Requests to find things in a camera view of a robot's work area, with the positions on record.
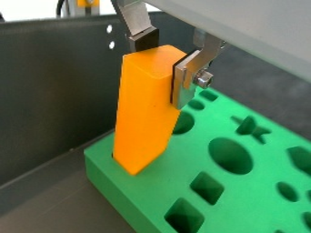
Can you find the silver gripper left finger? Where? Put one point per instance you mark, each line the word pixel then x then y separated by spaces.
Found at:
pixel 143 35

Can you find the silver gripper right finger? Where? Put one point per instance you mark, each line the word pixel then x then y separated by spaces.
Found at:
pixel 190 71

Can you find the orange rectangular block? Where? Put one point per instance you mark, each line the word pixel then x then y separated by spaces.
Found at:
pixel 146 116

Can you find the green foam shape board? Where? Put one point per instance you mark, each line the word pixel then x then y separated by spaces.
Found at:
pixel 233 176

